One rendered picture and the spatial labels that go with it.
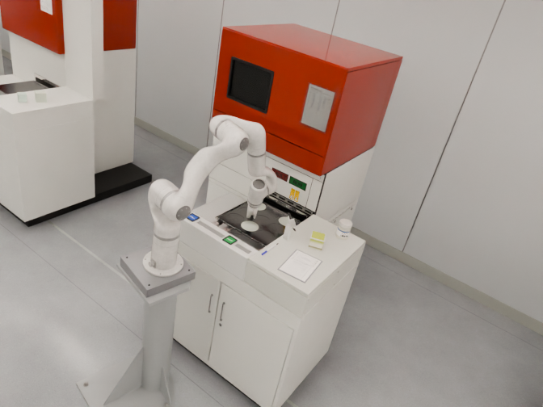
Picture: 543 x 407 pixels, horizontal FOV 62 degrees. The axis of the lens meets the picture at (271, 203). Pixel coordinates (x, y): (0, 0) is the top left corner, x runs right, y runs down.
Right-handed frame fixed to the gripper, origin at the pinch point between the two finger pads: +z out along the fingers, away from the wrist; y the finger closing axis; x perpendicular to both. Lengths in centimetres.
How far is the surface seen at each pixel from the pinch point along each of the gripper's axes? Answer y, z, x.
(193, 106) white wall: -226, 147, -66
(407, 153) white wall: -115, 49, 127
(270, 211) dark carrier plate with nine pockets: -11.3, 8.3, 11.7
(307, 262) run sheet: 34.5, -20.7, 28.6
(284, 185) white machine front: -24.3, -1.9, 17.4
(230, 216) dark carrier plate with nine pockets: 0.0, 3.1, -11.2
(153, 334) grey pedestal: 66, 20, -41
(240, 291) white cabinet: 46.1, -2.0, -1.3
